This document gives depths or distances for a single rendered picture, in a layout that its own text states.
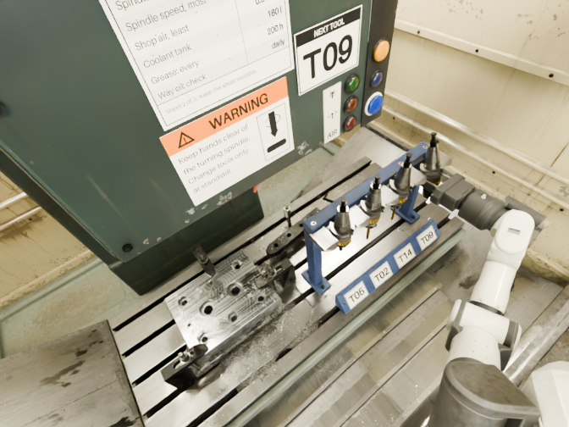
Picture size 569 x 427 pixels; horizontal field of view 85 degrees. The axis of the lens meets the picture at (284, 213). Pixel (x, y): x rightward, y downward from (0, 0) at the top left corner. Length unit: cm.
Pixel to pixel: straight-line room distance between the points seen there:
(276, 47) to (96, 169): 21
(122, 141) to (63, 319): 153
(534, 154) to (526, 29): 38
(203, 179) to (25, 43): 19
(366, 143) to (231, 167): 132
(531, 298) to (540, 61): 83
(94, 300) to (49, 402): 47
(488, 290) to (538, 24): 71
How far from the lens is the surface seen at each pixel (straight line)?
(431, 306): 131
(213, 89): 34
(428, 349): 125
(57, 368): 156
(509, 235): 90
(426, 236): 118
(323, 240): 80
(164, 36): 31
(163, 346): 113
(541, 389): 66
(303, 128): 44
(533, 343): 129
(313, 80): 41
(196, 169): 37
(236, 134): 38
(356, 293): 103
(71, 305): 183
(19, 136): 32
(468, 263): 140
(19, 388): 156
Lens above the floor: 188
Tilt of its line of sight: 51 degrees down
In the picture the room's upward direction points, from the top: 10 degrees counter-clockwise
